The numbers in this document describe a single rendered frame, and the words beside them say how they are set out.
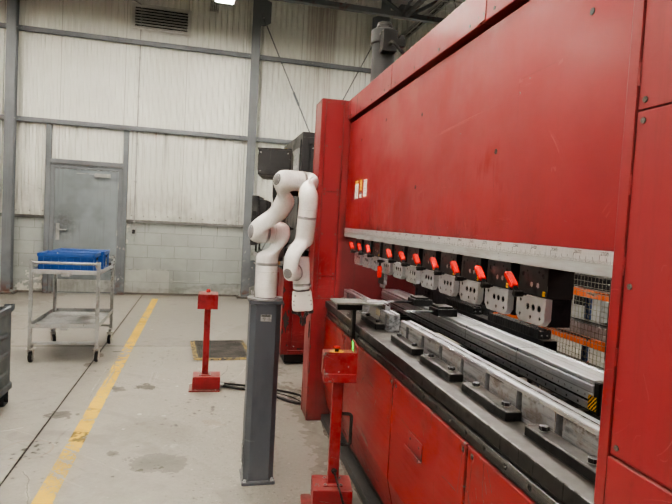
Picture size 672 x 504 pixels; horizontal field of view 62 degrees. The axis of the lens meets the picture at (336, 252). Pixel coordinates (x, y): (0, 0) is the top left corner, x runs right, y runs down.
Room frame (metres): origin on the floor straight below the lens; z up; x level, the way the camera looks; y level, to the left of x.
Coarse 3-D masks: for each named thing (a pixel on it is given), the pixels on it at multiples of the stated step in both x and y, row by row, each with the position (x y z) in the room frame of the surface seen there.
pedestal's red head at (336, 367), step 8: (328, 352) 2.64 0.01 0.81; (336, 352) 2.65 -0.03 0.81; (344, 352) 2.78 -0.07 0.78; (352, 352) 2.79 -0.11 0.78; (328, 360) 2.64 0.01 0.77; (336, 360) 2.65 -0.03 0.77; (344, 360) 2.65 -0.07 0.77; (352, 360) 2.65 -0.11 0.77; (328, 368) 2.64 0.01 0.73; (336, 368) 2.65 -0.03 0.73; (344, 368) 2.65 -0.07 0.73; (352, 368) 2.65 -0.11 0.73; (328, 376) 2.64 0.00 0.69; (336, 376) 2.64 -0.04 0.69; (344, 376) 2.65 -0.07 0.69; (352, 376) 2.65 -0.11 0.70
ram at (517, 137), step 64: (576, 0) 1.49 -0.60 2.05; (448, 64) 2.31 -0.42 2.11; (512, 64) 1.80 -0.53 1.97; (576, 64) 1.47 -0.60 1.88; (384, 128) 3.14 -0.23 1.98; (448, 128) 2.26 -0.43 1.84; (512, 128) 1.77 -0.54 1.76; (576, 128) 1.45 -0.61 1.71; (384, 192) 3.07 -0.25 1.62; (448, 192) 2.22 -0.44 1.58; (512, 192) 1.74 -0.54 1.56; (576, 192) 1.43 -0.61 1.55; (512, 256) 1.72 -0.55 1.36
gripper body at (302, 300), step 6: (294, 294) 2.65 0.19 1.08; (300, 294) 2.65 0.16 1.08; (306, 294) 2.65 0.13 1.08; (294, 300) 2.65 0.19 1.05; (300, 300) 2.65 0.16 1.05; (306, 300) 2.65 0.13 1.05; (312, 300) 2.67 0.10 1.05; (294, 306) 2.65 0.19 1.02; (300, 306) 2.65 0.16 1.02; (306, 306) 2.66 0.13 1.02; (312, 306) 2.66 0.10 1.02
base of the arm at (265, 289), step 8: (256, 272) 2.97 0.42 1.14; (264, 272) 2.94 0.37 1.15; (272, 272) 2.95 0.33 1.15; (256, 280) 2.96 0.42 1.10; (264, 280) 2.94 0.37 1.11; (272, 280) 2.96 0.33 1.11; (256, 288) 2.96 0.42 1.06; (264, 288) 2.94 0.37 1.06; (272, 288) 2.96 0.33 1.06; (248, 296) 2.99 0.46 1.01; (256, 296) 2.96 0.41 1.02; (264, 296) 2.94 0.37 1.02; (272, 296) 2.96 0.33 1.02; (280, 296) 3.05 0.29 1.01
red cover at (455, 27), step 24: (480, 0) 2.01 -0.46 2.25; (504, 0) 1.84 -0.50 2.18; (528, 0) 1.77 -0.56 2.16; (456, 24) 2.21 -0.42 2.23; (480, 24) 2.01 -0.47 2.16; (432, 48) 2.45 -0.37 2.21; (456, 48) 2.27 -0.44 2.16; (384, 72) 3.14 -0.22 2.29; (408, 72) 2.74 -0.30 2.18; (360, 96) 3.65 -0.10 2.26; (384, 96) 3.17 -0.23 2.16
